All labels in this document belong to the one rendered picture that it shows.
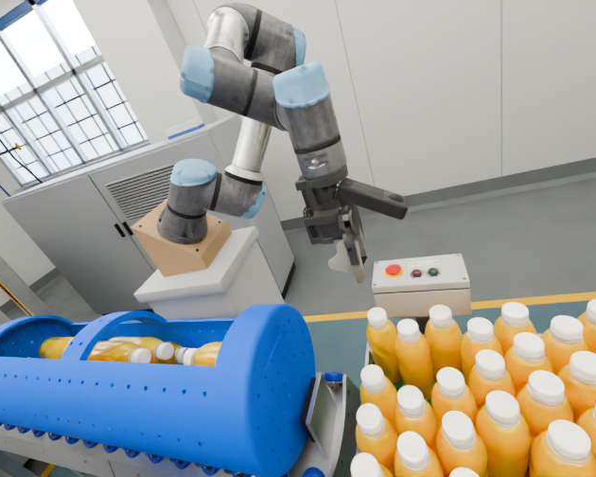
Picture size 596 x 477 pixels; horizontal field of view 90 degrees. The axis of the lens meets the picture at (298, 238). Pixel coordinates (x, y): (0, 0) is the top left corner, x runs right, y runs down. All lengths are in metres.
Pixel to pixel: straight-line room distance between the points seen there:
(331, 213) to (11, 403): 0.82
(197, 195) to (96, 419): 0.54
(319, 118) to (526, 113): 2.98
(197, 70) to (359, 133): 2.67
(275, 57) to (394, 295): 0.65
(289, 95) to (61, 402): 0.72
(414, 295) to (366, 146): 2.52
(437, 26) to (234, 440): 2.98
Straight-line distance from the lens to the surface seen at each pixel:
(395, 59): 3.05
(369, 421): 0.54
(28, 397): 0.92
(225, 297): 0.92
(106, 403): 0.71
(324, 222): 0.50
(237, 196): 0.89
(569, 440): 0.55
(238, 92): 0.53
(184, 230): 0.96
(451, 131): 3.21
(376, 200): 0.49
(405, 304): 0.75
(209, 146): 2.07
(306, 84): 0.44
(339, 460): 0.70
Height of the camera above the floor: 1.56
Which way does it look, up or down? 27 degrees down
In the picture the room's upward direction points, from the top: 21 degrees counter-clockwise
